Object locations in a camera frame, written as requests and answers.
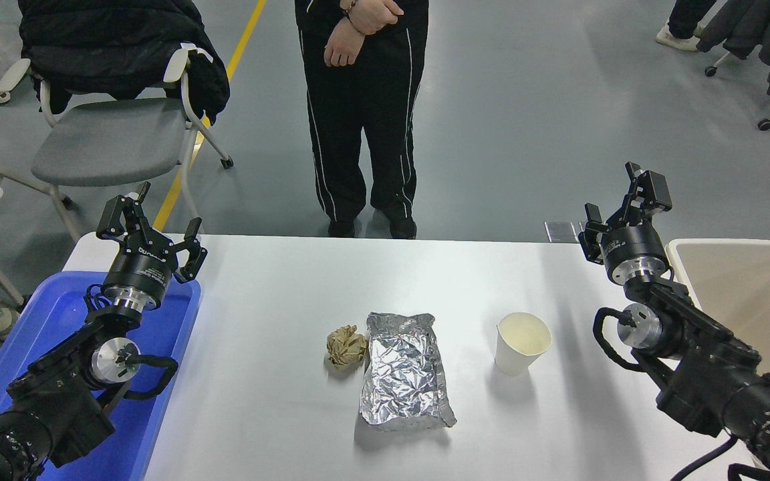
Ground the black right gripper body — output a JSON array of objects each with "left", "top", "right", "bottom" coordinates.
[{"left": 596, "top": 224, "right": 668, "bottom": 275}]

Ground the standing person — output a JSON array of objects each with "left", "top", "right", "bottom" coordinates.
[{"left": 295, "top": 0, "right": 429, "bottom": 239}]

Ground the metal floor plate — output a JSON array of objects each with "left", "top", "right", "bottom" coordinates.
[{"left": 544, "top": 221, "right": 580, "bottom": 244}]

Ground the crumpled tan paper ball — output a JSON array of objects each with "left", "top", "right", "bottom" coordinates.
[{"left": 326, "top": 325, "right": 368, "bottom": 370}]

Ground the black jacket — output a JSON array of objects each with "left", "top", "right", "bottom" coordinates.
[{"left": 17, "top": 0, "right": 231, "bottom": 124}]

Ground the person with white shoes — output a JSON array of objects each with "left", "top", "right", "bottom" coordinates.
[{"left": 656, "top": 0, "right": 720, "bottom": 52}]

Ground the person's right hand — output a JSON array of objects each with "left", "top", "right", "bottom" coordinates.
[{"left": 324, "top": 20, "right": 367, "bottom": 68}]

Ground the large pale plastic bin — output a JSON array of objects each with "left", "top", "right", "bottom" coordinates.
[{"left": 664, "top": 238, "right": 770, "bottom": 410}]

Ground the crinkled silver foil tray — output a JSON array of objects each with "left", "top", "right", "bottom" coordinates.
[{"left": 359, "top": 311, "right": 458, "bottom": 432}]

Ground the person's left hand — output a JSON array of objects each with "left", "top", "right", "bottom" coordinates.
[{"left": 348, "top": 0, "right": 404, "bottom": 35}]

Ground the white paper cup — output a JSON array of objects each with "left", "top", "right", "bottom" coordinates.
[{"left": 495, "top": 312, "right": 553, "bottom": 376}]

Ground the grey seat chair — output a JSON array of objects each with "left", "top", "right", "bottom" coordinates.
[{"left": 29, "top": 43, "right": 235, "bottom": 243}]

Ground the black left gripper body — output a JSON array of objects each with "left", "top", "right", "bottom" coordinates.
[{"left": 104, "top": 239, "right": 178, "bottom": 299}]

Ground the blue plastic tray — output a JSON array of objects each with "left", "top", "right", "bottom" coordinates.
[{"left": 0, "top": 271, "right": 202, "bottom": 481}]

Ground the white frame chair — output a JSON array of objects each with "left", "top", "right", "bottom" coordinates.
[{"left": 0, "top": 59, "right": 73, "bottom": 208}]

